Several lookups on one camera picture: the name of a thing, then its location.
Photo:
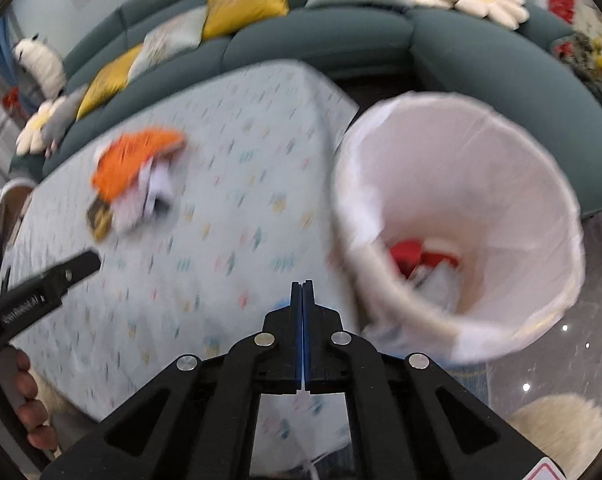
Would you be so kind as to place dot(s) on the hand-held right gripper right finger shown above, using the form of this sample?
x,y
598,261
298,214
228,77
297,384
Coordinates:
x,y
311,325

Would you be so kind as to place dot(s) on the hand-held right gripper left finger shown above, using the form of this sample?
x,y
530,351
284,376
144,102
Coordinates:
x,y
295,325

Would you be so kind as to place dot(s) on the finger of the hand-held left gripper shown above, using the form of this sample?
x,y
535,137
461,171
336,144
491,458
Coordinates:
x,y
76,270

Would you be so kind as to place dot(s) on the red gift box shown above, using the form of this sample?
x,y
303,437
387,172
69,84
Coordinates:
x,y
406,256

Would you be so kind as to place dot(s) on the orange plastic bag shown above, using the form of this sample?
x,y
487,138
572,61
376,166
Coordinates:
x,y
131,160

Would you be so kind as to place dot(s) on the clear white plastic bag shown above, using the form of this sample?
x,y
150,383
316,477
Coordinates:
x,y
438,287

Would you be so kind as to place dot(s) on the red and white paper bag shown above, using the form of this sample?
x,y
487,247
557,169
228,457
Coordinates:
x,y
442,259

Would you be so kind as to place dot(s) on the trash bin with white liner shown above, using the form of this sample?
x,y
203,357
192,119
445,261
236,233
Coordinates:
x,y
481,185

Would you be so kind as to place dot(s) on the person's left hand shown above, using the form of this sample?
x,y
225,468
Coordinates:
x,y
33,410

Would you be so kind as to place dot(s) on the dark gold-trimmed box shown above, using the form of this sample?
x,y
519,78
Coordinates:
x,y
100,217

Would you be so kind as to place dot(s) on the white chair with wooden seat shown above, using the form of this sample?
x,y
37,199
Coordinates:
x,y
11,210

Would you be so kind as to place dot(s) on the white cloth pouch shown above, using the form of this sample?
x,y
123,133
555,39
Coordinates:
x,y
141,200

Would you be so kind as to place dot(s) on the grey mouse plush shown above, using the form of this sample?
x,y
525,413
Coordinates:
x,y
63,117

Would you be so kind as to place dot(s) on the red curtain tie bow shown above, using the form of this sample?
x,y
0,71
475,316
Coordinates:
x,y
13,97

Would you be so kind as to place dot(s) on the white sheep plush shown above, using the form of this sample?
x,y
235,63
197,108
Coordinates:
x,y
41,65

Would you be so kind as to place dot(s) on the blue curtain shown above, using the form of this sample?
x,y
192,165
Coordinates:
x,y
3,45

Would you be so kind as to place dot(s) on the fluffy white stool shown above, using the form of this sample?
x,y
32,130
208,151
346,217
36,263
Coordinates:
x,y
556,435

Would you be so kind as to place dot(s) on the teal sofa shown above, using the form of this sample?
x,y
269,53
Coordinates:
x,y
306,45

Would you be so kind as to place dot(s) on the large yellow embroidered cushion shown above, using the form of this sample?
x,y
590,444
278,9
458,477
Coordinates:
x,y
246,2

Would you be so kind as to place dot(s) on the colourful floral blanket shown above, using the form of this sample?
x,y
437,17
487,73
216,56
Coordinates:
x,y
591,70

